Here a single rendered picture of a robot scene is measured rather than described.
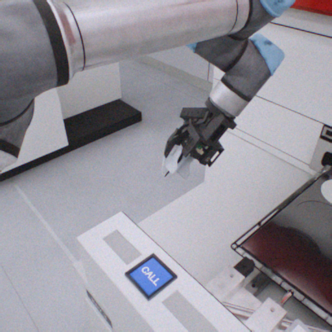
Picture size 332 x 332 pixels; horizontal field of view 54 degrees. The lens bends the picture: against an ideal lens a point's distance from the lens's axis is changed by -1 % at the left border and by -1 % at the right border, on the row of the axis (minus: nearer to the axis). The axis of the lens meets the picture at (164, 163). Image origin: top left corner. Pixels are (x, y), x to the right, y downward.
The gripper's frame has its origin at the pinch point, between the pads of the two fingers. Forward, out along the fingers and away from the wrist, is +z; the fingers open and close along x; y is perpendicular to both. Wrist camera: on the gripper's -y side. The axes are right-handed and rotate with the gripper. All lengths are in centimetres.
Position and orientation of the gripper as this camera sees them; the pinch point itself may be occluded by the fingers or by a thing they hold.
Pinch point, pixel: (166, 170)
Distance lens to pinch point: 78.3
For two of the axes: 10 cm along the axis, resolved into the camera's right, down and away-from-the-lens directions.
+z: -5.5, 7.3, 4.2
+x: 8.0, 3.0, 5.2
